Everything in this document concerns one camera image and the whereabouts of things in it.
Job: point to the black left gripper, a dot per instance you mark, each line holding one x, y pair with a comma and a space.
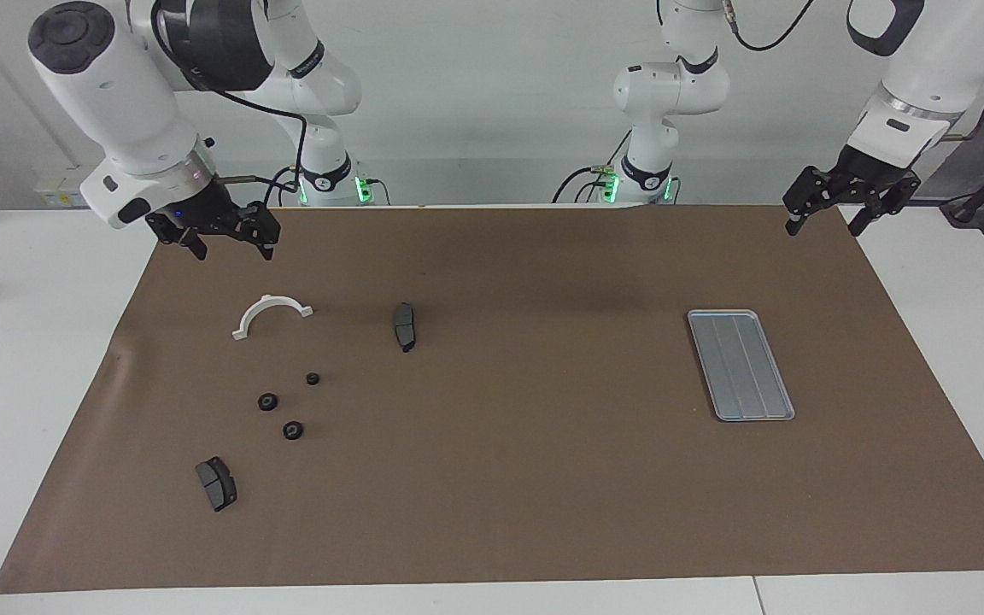
872, 175

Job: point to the silver metal tray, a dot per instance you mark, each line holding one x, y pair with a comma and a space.
741, 367

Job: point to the brown table mat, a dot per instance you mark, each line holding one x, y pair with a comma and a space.
543, 427

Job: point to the short grey brake pad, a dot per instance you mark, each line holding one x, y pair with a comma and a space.
217, 485

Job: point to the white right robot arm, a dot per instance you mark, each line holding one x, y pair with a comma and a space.
108, 94

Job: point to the white wall outlet box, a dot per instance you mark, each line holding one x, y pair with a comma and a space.
61, 196

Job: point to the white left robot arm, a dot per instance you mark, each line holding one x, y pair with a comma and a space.
671, 90

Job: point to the black bearing gear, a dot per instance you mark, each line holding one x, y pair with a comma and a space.
292, 430
267, 401

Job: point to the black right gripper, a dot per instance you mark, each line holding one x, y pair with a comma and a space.
206, 209

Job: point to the white curved plastic bracket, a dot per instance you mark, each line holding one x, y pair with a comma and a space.
268, 300

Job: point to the long grey brake pad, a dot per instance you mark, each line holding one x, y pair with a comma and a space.
405, 325

